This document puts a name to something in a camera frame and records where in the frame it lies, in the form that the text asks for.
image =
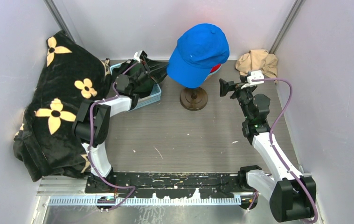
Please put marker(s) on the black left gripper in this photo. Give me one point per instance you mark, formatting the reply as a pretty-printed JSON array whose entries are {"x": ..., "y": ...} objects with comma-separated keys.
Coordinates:
[{"x": 151, "y": 67}]

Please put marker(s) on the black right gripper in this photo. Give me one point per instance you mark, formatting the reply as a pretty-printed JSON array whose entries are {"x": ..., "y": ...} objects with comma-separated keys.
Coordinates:
[{"x": 226, "y": 87}]

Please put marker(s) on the dark green bucket hat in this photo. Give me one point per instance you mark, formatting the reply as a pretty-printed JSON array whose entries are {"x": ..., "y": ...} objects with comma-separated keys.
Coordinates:
[{"x": 120, "y": 77}]

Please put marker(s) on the blue bucket hat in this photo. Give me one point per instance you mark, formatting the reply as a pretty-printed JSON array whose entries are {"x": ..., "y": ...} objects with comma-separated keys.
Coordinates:
[{"x": 197, "y": 52}]

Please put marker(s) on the bright red bucket hat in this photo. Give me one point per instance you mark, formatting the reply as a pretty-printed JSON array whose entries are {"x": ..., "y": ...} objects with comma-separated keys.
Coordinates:
[{"x": 215, "y": 68}]

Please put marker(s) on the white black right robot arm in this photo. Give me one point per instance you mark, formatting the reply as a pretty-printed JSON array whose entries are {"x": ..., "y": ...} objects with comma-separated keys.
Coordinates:
[{"x": 291, "y": 195}]

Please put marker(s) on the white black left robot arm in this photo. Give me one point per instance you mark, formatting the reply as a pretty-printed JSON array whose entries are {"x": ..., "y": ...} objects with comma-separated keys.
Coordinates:
[{"x": 91, "y": 128}]

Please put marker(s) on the light blue plastic basket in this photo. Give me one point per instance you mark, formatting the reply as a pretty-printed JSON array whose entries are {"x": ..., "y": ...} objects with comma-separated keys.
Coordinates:
[{"x": 154, "y": 96}]

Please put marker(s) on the beige crumpled cloth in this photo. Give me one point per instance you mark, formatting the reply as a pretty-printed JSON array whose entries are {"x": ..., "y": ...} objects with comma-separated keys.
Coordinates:
[{"x": 259, "y": 59}]

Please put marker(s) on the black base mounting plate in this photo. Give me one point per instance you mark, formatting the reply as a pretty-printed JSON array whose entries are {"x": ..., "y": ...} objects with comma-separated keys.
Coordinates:
[{"x": 170, "y": 185}]

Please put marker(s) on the black floral blanket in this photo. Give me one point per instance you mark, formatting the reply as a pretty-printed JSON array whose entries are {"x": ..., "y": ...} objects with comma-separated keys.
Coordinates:
[{"x": 45, "y": 142}]

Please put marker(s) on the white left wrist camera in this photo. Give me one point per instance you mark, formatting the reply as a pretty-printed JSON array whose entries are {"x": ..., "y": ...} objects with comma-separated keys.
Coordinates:
[{"x": 137, "y": 56}]

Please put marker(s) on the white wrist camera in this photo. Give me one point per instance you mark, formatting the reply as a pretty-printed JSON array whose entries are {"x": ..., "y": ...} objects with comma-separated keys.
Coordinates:
[
  {"x": 137, "y": 56},
  {"x": 252, "y": 78}
]

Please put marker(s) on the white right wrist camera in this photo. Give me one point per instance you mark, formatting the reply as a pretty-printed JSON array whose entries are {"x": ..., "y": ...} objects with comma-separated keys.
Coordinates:
[{"x": 252, "y": 78}]

